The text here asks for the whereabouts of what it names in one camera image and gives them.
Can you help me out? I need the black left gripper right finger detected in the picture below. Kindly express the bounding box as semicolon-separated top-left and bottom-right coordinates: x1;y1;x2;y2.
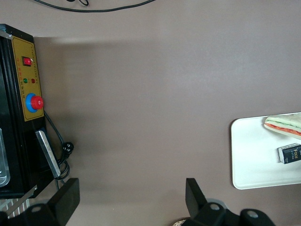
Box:
185;178;276;226

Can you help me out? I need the wrapped triangle sandwich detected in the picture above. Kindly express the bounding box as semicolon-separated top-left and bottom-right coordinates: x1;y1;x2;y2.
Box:
263;112;301;141

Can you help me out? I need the white wire basket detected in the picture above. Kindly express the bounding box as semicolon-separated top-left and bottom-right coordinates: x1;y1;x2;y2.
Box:
0;197;30;218

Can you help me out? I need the silver container in machine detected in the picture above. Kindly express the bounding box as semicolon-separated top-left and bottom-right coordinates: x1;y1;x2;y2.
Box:
0;128;11;188

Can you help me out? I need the black sealing machine yellow panel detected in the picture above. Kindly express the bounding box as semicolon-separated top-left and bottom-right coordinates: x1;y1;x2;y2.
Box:
0;23;49;200

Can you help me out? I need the black power cable with plug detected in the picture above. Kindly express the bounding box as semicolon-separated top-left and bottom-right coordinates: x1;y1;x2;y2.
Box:
43;110;76;190

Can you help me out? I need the long black cable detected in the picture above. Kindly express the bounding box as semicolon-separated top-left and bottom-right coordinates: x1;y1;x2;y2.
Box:
32;0;156;12

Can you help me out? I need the small black box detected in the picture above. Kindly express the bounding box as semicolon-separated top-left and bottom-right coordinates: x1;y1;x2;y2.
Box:
277;143;301;164

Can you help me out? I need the looped black cable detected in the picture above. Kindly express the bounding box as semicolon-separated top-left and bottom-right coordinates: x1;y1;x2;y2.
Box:
66;0;90;6

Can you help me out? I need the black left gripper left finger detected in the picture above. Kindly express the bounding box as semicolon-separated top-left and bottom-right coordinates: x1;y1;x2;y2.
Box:
9;178;80;226

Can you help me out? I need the red emergency stop button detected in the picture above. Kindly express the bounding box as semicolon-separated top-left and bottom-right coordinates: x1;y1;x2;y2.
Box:
25;93;45;113

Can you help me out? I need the cream plastic tray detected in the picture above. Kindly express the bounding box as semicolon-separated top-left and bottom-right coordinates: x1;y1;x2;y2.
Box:
230;115;301;190

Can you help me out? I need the silver machine handle bar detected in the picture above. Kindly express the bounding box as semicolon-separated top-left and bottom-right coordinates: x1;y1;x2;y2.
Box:
34;130;61;178

